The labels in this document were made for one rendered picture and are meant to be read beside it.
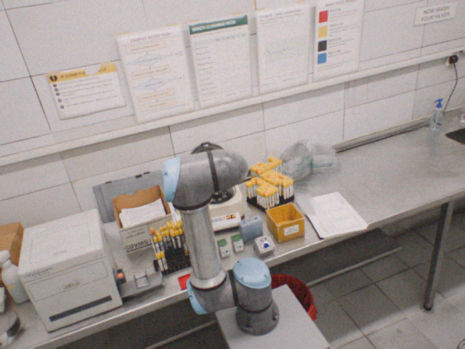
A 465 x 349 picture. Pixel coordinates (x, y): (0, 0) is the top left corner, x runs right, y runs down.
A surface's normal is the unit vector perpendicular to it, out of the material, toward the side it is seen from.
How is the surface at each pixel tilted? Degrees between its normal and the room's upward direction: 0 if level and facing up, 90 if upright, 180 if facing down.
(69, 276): 90
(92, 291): 90
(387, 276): 0
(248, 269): 7
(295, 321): 1
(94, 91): 89
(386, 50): 90
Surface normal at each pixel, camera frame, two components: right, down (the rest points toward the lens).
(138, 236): 0.33, 0.39
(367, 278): -0.11, -0.86
